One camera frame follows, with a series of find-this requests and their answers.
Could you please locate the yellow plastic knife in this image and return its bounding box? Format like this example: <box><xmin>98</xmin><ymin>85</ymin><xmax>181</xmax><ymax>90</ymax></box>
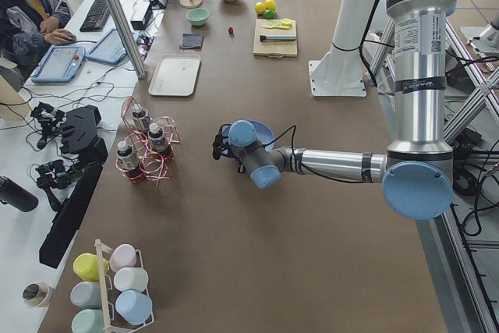
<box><xmin>260</xmin><ymin>22</ymin><xmax>292</xmax><ymax>30</ymax></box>

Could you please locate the white cup rack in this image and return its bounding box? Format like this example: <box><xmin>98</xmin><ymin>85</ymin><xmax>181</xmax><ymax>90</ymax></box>
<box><xmin>94</xmin><ymin>239</ymin><xmax>155</xmax><ymax>332</ymax></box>

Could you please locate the copper wire bottle rack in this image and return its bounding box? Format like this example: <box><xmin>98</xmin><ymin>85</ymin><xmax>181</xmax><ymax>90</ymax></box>
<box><xmin>115</xmin><ymin>96</ymin><xmax>181</xmax><ymax>185</ymax></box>

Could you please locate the blue cup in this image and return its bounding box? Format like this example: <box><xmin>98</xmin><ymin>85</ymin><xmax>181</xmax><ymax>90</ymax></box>
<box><xmin>115</xmin><ymin>290</ymin><xmax>153</xmax><ymax>325</ymax></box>

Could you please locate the seated person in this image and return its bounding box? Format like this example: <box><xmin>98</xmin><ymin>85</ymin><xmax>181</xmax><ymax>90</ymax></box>
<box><xmin>1</xmin><ymin>0</ymin><xmax>76</xmax><ymax>76</ymax></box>

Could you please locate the white cup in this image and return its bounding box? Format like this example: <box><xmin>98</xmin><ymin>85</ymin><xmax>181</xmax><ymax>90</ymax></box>
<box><xmin>113</xmin><ymin>267</ymin><xmax>149</xmax><ymax>292</ymax></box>

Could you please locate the blue teach pendant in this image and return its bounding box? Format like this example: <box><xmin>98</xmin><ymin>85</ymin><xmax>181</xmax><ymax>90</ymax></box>
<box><xmin>86</xmin><ymin>28</ymin><xmax>127</xmax><ymax>66</ymax></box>
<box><xmin>31</xmin><ymin>45</ymin><xmax>86</xmax><ymax>83</ymax></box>

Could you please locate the yellow cup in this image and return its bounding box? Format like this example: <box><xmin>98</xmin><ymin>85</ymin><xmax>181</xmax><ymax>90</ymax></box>
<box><xmin>73</xmin><ymin>253</ymin><xmax>99</xmax><ymax>282</ymax></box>

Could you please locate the pink cup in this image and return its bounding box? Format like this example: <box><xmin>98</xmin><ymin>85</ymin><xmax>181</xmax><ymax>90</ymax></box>
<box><xmin>109</xmin><ymin>243</ymin><xmax>136</xmax><ymax>272</ymax></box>

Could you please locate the grey cup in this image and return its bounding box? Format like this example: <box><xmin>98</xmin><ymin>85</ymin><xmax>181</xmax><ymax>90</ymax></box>
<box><xmin>70</xmin><ymin>281</ymin><xmax>101</xmax><ymax>309</ymax></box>

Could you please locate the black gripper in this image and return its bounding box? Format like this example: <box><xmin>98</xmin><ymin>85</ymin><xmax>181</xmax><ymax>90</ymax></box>
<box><xmin>234</xmin><ymin>154</ymin><xmax>246</xmax><ymax>173</ymax></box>

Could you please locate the dark drink bottle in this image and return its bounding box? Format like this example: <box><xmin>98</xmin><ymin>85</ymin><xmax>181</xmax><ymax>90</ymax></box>
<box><xmin>116</xmin><ymin>140</ymin><xmax>142</xmax><ymax>179</ymax></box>
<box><xmin>147</xmin><ymin>122</ymin><xmax>168</xmax><ymax>153</ymax></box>
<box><xmin>132</xmin><ymin>103</ymin><xmax>150</xmax><ymax>132</ymax></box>

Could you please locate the grey folded cloth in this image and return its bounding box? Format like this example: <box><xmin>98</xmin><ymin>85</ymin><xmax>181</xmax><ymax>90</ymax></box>
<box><xmin>179</xmin><ymin>34</ymin><xmax>204</xmax><ymax>50</ymax></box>

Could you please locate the mint green cup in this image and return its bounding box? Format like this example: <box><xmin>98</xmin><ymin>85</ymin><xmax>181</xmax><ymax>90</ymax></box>
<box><xmin>71</xmin><ymin>309</ymin><xmax>104</xmax><ymax>333</ymax></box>

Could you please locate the green lime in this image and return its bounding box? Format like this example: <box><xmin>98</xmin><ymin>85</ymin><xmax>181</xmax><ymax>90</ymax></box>
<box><xmin>263</xmin><ymin>9</ymin><xmax>275</xmax><ymax>19</ymax></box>

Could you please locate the black keyboard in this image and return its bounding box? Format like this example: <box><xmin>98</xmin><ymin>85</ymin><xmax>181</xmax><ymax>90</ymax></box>
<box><xmin>80</xmin><ymin>0</ymin><xmax>110</xmax><ymax>32</ymax></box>

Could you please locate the green bowl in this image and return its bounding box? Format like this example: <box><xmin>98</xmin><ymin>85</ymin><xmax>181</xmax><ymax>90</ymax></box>
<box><xmin>186</xmin><ymin>8</ymin><xmax>210</xmax><ymax>27</ymax></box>

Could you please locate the aluminium frame post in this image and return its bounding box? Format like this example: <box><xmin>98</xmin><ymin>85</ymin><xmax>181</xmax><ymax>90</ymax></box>
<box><xmin>105</xmin><ymin>0</ymin><xmax>147</xmax><ymax>79</ymax></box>

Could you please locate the yellow lemon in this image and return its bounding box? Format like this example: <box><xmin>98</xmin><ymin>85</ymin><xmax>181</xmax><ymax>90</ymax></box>
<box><xmin>264</xmin><ymin>0</ymin><xmax>277</xmax><ymax>11</ymax></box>
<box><xmin>254</xmin><ymin>2</ymin><xmax>267</xmax><ymax>15</ymax></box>

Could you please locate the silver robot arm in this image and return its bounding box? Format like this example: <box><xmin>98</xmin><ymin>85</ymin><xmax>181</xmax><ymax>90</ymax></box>
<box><xmin>222</xmin><ymin>0</ymin><xmax>456</xmax><ymax>220</ymax></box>

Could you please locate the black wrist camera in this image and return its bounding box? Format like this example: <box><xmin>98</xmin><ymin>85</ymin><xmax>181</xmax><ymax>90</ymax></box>
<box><xmin>212</xmin><ymin>123</ymin><xmax>232</xmax><ymax>160</ymax></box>

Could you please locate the wooden cutting board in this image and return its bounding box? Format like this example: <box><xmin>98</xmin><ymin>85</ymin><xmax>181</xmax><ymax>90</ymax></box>
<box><xmin>253</xmin><ymin>18</ymin><xmax>298</xmax><ymax>58</ymax></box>

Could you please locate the cream rabbit tray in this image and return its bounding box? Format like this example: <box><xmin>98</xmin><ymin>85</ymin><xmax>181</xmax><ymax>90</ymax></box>
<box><xmin>148</xmin><ymin>54</ymin><xmax>201</xmax><ymax>97</ymax></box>

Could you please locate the black water bottle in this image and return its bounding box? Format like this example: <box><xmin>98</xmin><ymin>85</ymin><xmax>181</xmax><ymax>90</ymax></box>
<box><xmin>1</xmin><ymin>176</ymin><xmax>38</xmax><ymax>212</ymax></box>

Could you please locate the blue plate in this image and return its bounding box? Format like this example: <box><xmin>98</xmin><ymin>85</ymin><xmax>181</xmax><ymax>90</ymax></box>
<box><xmin>249</xmin><ymin>119</ymin><xmax>275</xmax><ymax>151</ymax></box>

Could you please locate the lemon slice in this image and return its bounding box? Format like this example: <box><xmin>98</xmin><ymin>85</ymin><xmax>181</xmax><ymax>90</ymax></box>
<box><xmin>281</xmin><ymin>18</ymin><xmax>292</xmax><ymax>26</ymax></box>

